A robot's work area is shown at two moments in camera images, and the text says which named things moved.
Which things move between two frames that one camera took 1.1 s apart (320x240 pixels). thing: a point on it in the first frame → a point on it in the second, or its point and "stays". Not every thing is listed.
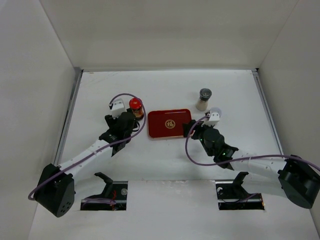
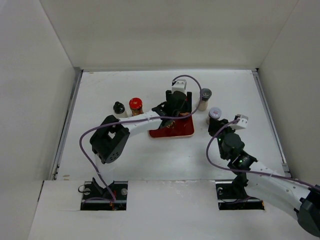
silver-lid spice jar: [217, 110] stays
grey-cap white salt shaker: [202, 104] stays
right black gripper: [198, 128] → [215, 123]
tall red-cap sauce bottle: [136, 104] stays
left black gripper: [112, 122] → [186, 108]
